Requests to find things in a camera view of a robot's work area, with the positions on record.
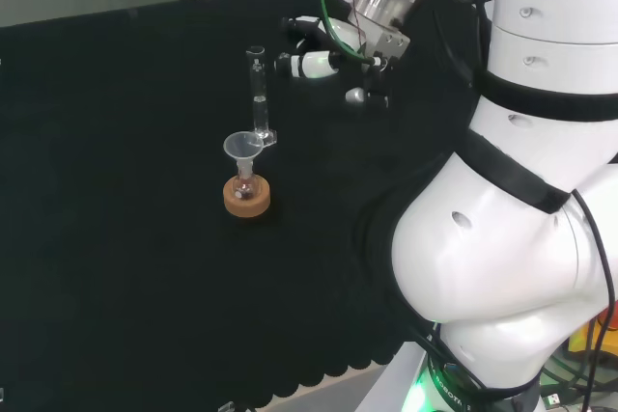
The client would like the small round-bottom glass flask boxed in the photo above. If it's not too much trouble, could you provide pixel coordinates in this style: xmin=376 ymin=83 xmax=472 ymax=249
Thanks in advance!
xmin=231 ymin=165 xmax=257 ymax=202

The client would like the clear glass graduated cylinder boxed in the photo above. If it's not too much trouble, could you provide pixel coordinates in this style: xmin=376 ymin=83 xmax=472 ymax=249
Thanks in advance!
xmin=245 ymin=45 xmax=280 ymax=149

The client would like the clear plastic funnel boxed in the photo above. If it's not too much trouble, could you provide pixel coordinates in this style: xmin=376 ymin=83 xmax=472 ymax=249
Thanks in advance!
xmin=222 ymin=131 xmax=266 ymax=177

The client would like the green cable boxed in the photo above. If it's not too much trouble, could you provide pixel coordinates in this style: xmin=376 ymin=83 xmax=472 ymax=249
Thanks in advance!
xmin=316 ymin=0 xmax=382 ymax=66

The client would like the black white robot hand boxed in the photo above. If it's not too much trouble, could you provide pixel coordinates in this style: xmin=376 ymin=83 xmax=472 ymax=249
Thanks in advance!
xmin=273 ymin=15 xmax=412 ymax=115

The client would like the black cloth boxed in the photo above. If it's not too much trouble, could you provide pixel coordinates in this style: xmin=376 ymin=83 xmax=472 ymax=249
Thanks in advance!
xmin=0 ymin=0 xmax=489 ymax=409

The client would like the yellow stop button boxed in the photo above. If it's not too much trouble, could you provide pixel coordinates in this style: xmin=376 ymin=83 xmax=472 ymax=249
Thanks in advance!
xmin=567 ymin=310 xmax=618 ymax=360

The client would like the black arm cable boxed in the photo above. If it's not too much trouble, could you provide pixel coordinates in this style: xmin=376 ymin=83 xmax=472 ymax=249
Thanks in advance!
xmin=572 ymin=188 xmax=618 ymax=412

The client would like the cork ring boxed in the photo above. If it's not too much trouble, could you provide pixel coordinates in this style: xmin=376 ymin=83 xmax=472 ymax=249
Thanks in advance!
xmin=222 ymin=174 xmax=271 ymax=219

